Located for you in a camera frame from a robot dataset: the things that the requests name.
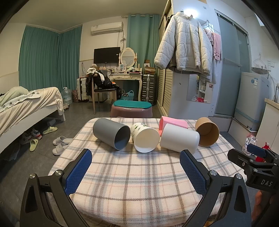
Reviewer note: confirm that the grey cup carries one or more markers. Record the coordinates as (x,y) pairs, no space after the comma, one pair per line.
(104,131)

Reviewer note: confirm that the black television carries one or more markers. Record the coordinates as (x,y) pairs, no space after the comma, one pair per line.
(106,55)

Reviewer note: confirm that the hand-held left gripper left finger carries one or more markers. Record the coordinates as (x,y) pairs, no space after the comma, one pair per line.
(80,168)

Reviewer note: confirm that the silver suitcase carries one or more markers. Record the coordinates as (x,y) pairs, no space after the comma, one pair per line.
(149,89)

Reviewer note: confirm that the red packet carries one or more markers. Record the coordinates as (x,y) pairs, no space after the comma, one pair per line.
(261,158)

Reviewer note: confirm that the patterned bag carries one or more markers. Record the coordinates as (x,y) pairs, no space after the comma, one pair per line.
(75,96)

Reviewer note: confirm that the grey sneakers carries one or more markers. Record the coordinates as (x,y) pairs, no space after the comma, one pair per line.
(30,136)

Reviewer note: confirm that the white wardrobe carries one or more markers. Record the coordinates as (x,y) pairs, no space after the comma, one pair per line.
(167,93)

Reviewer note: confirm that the wide green curtain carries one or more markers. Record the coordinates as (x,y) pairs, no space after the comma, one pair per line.
(48,61)

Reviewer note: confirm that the green slipper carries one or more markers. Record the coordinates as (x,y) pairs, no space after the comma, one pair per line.
(50,130)
(34,145)

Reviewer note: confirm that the white quilted jacket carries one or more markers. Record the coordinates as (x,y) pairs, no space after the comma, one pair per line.
(185,43)

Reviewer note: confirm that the white washing machine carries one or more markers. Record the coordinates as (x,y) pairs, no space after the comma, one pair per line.
(250,100)

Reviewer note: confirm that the cardboard box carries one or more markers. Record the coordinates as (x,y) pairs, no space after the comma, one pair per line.
(150,68)

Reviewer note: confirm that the white snack packet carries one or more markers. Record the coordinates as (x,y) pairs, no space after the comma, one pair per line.
(249,140)

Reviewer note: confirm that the wooden chair black seat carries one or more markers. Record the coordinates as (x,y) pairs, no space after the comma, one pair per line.
(104,90)

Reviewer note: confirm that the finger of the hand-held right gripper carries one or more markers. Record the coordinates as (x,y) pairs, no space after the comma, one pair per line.
(238,157)
(257,150)

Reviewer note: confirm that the white counter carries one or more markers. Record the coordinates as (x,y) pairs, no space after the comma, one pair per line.
(271,122)

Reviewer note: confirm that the pink garment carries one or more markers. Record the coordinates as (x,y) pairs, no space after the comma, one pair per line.
(216,48)

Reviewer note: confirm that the plain white cup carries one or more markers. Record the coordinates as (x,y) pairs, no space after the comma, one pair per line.
(178,137)

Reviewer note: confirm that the narrow green curtain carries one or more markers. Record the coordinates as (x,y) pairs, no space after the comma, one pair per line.
(141,41)

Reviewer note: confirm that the white air conditioner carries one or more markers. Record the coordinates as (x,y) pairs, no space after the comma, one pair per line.
(106,28)

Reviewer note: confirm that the large water bottle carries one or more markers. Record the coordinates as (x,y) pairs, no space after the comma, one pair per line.
(66,97)

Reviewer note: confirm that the frosted glass door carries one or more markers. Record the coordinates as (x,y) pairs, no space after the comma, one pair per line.
(228,83)

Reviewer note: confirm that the white cloth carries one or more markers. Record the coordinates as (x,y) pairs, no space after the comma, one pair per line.
(92,71)

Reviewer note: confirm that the person's right hand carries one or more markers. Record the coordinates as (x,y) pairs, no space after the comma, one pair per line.
(259,203)

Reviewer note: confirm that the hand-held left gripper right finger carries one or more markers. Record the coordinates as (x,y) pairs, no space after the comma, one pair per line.
(193,172)

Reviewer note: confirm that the oval white mirror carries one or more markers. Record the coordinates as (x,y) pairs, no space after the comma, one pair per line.
(128,57)

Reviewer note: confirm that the white slipper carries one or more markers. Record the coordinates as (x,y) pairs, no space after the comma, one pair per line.
(59,149)
(63,140)

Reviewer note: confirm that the pale green blanket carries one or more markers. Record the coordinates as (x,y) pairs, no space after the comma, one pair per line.
(15,93)

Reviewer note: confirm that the black clothes pile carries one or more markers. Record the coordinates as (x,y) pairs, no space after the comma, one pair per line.
(104,81)

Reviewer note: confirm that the white suitcase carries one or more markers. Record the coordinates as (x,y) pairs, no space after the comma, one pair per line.
(81,89)

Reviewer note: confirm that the green-topped ottoman stool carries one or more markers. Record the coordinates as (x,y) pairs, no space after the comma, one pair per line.
(130,109)

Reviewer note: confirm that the plaid tablecloth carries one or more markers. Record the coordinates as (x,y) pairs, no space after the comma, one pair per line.
(135,174)

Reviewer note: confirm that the brown paper cup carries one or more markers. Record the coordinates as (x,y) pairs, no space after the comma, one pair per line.
(207,133)

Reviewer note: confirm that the white leaf print cup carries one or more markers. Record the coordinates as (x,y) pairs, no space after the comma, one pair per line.
(146,139)

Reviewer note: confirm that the pink box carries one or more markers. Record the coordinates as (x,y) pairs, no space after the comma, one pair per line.
(172,122)

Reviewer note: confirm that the white dressing table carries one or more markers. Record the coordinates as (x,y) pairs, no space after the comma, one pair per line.
(125,77)

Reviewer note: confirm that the blue basket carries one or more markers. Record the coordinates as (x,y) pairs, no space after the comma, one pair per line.
(128,95)

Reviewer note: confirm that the white bed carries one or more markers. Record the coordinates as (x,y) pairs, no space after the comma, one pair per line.
(32,113)

